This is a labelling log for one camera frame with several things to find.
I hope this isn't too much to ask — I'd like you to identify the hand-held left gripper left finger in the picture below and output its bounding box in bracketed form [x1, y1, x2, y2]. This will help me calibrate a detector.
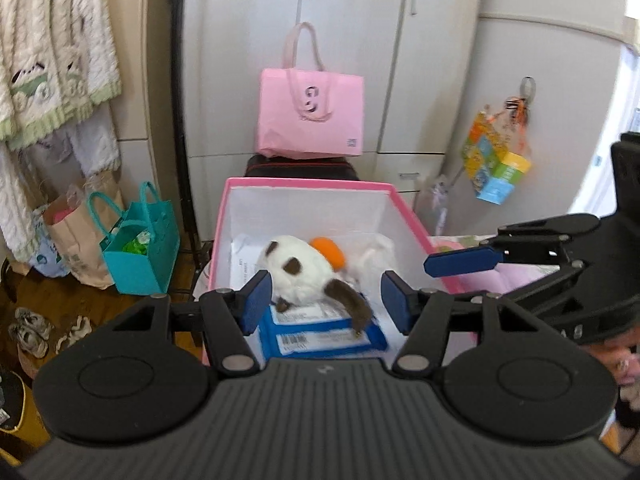
[97, 269, 273, 375]

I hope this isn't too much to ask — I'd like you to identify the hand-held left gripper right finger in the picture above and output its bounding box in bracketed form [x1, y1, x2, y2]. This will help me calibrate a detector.
[381, 270, 538, 375]

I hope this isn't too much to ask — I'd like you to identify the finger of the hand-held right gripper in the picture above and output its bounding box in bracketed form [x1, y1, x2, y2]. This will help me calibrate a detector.
[500, 260, 593, 326]
[425, 214, 601, 278]

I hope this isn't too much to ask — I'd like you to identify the small white blue wipes pack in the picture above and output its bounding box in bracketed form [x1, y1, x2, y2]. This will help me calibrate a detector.
[267, 304, 353, 333]

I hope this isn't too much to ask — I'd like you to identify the white brown panda plush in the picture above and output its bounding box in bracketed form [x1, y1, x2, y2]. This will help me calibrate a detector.
[262, 235, 373, 338]

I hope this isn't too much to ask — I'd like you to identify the large blue wet wipes pack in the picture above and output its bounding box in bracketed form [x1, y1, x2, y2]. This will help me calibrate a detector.
[259, 320, 388, 359]

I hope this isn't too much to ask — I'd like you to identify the orange ball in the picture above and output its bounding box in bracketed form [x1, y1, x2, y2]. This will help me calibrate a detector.
[308, 237, 347, 270]

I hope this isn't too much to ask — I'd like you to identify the pink cardboard box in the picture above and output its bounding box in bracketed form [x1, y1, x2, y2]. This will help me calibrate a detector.
[202, 177, 478, 366]

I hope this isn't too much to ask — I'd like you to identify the person's right hand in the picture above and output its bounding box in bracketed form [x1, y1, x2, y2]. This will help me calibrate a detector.
[590, 335, 640, 396]

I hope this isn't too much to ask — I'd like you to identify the white paper sheet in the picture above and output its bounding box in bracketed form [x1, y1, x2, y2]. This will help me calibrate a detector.
[231, 234, 273, 281]

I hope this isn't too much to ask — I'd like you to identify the clear plastic bag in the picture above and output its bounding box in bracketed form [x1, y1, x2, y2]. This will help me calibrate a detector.
[425, 175, 453, 233]

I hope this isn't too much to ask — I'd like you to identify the white door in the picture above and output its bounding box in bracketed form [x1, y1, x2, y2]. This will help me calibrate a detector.
[575, 42, 640, 218]

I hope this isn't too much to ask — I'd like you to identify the colourful gift bag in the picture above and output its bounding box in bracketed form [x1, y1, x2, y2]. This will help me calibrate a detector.
[460, 110, 532, 206]

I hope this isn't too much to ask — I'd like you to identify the teal plastic tote bag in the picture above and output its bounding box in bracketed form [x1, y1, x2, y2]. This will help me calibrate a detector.
[87, 181, 181, 297]

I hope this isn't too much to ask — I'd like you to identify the green item in bag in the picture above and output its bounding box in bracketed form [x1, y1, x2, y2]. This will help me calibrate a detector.
[122, 232, 153, 256]

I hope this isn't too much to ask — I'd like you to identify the black suitcase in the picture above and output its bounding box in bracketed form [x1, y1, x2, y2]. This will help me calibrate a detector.
[244, 154, 362, 183]

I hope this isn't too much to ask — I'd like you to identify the beige slipper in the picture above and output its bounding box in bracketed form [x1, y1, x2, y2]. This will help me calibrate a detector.
[55, 315, 93, 353]

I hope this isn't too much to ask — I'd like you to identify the pink tote bag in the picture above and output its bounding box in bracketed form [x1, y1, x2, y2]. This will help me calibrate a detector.
[255, 22, 365, 160]

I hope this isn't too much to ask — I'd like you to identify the brown paper bag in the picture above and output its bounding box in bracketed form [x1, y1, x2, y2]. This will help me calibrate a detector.
[42, 172, 126, 291]

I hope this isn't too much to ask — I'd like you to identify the blue white plastic bag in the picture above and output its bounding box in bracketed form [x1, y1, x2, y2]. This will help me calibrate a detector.
[27, 205, 71, 278]

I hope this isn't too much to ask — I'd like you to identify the white sneaker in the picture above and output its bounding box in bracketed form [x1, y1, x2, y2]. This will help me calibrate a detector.
[7, 325, 51, 358]
[15, 307, 55, 341]

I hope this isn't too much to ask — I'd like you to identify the white fluffy robe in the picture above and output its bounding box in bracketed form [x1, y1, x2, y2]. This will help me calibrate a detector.
[0, 105, 121, 266]

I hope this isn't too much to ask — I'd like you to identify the grey wardrobe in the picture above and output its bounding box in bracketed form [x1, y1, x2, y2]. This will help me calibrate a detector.
[180, 0, 486, 243]

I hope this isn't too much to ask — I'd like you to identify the beige wooden board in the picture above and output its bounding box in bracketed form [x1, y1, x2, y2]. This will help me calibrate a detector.
[107, 0, 176, 201]

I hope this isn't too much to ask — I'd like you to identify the fluffy white green cardigan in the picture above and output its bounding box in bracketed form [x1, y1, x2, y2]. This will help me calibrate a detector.
[0, 0, 122, 141]

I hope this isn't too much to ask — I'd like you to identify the wall hook with straps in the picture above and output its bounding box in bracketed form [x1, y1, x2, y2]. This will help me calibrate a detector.
[502, 76, 537, 126]

